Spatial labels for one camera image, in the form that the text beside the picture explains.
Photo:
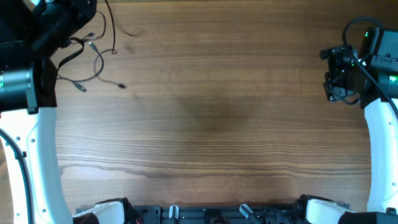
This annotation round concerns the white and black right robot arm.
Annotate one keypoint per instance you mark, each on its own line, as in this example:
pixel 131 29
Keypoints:
pixel 371 74

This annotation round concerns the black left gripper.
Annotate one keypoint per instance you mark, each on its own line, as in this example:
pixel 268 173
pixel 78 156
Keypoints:
pixel 85 9

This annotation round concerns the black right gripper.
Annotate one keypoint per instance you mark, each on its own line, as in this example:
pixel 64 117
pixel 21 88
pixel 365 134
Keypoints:
pixel 334 56

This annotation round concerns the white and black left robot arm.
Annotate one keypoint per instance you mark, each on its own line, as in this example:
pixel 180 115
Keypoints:
pixel 29 37

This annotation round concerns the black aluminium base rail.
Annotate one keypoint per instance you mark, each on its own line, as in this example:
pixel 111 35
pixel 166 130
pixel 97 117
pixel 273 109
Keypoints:
pixel 217 214

